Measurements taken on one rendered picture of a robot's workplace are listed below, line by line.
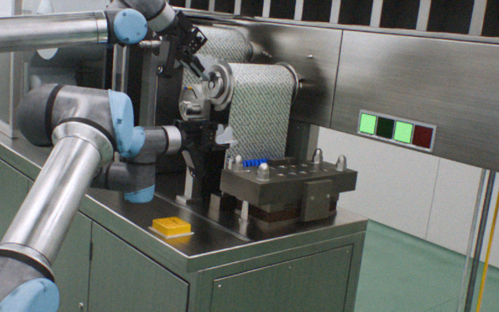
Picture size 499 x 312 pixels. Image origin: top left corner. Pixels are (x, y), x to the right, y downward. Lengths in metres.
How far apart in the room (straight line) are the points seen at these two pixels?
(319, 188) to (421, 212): 2.83
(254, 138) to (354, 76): 0.34
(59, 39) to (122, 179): 0.38
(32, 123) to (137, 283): 0.63
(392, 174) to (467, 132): 3.00
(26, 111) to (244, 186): 0.63
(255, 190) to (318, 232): 0.23
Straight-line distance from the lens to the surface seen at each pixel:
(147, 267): 1.57
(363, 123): 1.74
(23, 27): 1.34
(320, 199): 1.68
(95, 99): 1.13
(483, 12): 1.58
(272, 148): 1.80
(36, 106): 1.17
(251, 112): 1.71
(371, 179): 4.67
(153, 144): 1.49
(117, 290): 1.73
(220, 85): 1.66
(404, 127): 1.66
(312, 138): 2.13
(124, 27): 1.36
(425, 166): 4.39
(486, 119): 1.55
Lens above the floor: 1.42
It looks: 12 degrees down
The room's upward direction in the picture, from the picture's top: 6 degrees clockwise
